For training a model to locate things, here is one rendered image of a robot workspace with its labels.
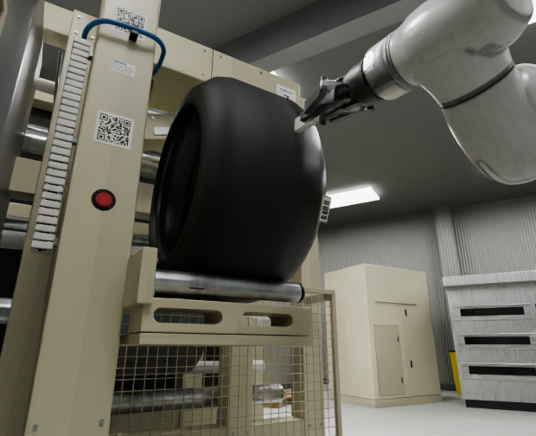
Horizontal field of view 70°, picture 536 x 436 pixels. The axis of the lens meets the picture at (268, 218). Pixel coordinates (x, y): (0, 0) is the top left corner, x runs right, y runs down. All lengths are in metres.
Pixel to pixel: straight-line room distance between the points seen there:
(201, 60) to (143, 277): 0.93
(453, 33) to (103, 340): 0.73
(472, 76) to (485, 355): 5.99
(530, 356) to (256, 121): 5.96
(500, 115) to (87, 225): 0.71
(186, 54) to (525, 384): 5.94
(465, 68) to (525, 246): 8.42
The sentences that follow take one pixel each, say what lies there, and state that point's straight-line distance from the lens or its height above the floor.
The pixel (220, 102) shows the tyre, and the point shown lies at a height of 1.26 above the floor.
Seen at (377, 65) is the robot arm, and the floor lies 1.18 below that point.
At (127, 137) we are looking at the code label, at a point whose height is 1.21.
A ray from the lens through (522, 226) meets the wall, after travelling 9.05.
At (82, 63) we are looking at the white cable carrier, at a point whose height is 1.37.
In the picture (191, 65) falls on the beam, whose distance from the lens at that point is 1.41.
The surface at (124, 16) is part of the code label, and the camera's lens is 1.08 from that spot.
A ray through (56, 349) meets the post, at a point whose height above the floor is 0.78.
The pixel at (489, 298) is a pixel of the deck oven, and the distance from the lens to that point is 6.49.
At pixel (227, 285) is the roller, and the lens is 0.78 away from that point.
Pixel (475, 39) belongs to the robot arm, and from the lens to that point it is 0.56.
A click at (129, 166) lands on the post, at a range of 0.87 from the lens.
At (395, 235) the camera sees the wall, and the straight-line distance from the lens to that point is 9.23.
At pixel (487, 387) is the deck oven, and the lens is 6.47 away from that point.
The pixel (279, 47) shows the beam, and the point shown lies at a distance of 3.75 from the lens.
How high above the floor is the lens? 0.78
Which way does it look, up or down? 19 degrees up
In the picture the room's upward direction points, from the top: straight up
